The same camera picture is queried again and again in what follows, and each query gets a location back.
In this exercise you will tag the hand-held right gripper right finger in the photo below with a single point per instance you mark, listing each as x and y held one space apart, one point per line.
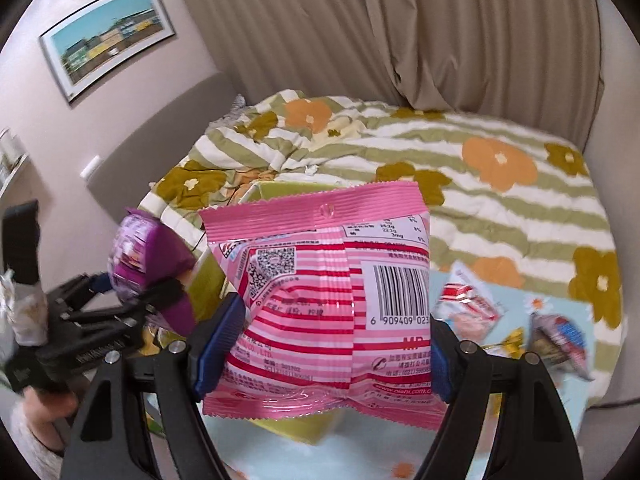
441 367

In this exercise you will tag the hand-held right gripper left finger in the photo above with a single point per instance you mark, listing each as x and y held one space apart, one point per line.
220 342

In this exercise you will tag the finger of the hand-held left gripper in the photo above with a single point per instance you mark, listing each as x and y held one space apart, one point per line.
162 292
100 284

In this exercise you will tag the purple snack packet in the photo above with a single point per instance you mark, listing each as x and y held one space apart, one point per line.
150 250

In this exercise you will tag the pink striped snack packet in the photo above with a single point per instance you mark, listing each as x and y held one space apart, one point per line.
325 310

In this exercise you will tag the green cardboard box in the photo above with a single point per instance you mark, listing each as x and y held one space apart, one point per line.
295 427

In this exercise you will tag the person's left forearm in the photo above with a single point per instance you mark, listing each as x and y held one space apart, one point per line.
32 442

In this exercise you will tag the person's left hand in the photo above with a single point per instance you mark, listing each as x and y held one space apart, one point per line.
47 405

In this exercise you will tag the crumpled white plastic bag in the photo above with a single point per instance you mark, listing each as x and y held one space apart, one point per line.
20 307

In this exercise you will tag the red and white snack packet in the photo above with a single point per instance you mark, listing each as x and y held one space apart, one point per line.
470 305

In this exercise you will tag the gold candy wrapper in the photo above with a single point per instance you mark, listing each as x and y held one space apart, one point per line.
510 341

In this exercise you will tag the daisy print tablecloth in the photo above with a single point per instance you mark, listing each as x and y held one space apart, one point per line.
540 400

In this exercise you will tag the dark snack packet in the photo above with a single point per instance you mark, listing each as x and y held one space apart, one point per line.
560 340

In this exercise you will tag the floral striped blanket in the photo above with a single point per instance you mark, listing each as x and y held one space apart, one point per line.
450 170

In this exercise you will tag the beige curtain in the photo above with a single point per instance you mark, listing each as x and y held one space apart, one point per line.
410 30

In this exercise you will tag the white wall switch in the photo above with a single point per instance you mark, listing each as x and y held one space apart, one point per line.
90 167

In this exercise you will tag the white wall shelf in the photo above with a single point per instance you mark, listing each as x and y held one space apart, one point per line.
10 160

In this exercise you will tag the framed wall picture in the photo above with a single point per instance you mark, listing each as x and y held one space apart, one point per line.
107 40

